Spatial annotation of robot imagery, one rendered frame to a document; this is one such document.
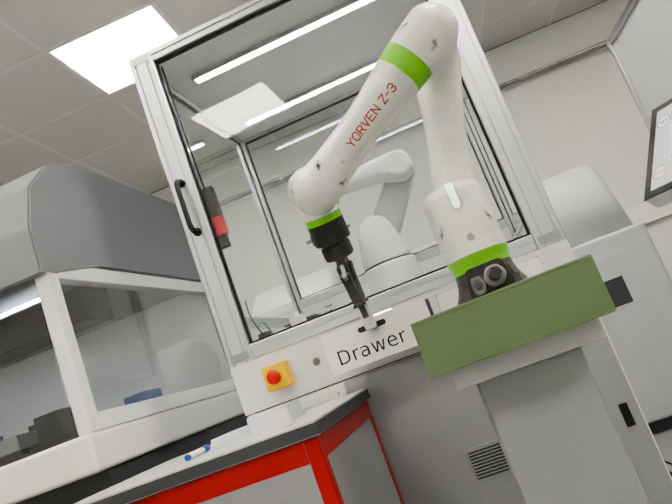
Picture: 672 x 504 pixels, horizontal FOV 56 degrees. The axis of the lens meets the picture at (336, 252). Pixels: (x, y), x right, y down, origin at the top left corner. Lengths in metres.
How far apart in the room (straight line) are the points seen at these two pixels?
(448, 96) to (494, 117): 0.35
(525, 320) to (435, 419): 0.72
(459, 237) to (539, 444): 0.41
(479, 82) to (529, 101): 3.50
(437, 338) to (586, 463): 0.35
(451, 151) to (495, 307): 0.49
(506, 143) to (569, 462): 0.92
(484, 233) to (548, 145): 4.03
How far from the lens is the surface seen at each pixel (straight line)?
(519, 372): 1.24
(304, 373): 1.85
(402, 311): 1.64
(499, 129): 1.86
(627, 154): 5.39
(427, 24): 1.43
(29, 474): 1.98
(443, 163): 1.50
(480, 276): 1.23
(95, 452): 1.87
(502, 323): 1.14
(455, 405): 1.80
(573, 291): 1.16
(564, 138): 5.33
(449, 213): 1.29
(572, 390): 1.26
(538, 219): 1.81
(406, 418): 1.81
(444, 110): 1.54
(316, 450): 1.25
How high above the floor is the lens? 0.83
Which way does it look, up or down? 10 degrees up
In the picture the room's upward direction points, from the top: 21 degrees counter-clockwise
